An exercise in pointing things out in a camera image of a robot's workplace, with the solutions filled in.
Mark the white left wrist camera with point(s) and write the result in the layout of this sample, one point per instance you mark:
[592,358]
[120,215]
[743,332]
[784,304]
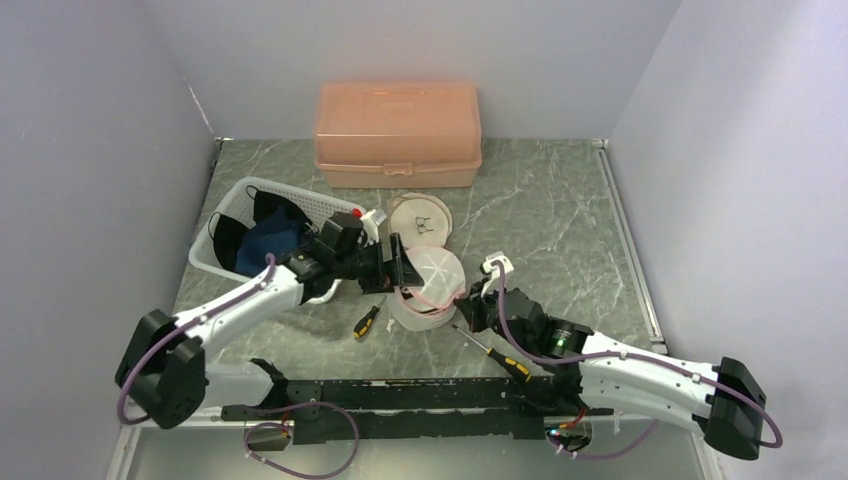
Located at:
[371,221]

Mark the white plastic basket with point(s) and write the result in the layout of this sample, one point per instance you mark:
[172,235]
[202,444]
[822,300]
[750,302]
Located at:
[237,203]

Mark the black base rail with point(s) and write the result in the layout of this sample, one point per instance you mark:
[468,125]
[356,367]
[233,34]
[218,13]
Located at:
[319,411]

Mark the pink rimmed mesh bag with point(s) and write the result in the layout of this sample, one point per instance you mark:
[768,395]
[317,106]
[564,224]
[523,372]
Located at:
[430,306]

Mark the white mesh laundry bag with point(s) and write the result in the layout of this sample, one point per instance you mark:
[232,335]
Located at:
[420,220]

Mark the long yellow black screwdriver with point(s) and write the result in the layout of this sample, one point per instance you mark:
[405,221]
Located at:
[515,369]

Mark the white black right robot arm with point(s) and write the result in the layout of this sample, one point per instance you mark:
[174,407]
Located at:
[723,402]

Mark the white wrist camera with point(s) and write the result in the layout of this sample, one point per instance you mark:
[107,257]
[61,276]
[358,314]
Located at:
[371,221]
[496,269]

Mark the small yellow black screwdriver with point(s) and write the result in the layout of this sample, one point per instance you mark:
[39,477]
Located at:
[364,325]

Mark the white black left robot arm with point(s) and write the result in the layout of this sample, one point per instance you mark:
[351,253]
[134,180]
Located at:
[164,375]

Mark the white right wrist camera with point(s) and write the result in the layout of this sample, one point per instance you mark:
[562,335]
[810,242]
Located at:
[496,269]

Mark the black bra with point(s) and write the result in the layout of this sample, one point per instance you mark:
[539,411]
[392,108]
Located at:
[228,232]

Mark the navy blue bra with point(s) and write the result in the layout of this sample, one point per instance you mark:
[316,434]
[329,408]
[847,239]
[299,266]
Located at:
[277,234]

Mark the orange plastic storage box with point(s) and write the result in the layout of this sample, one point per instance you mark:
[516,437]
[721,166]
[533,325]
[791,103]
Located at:
[413,135]

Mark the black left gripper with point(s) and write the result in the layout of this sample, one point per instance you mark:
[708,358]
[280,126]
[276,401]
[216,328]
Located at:
[403,273]

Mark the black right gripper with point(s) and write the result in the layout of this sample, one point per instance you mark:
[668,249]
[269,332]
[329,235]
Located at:
[472,307]

